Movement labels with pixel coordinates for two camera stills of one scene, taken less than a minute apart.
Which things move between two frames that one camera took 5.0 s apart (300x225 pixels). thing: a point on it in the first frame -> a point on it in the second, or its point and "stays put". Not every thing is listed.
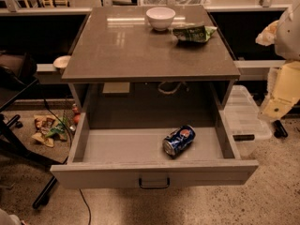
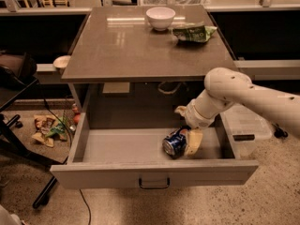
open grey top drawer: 125,151 stays put
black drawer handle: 155,187 stays put
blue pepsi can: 179,140 stays put
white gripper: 289,38 -> 192,116
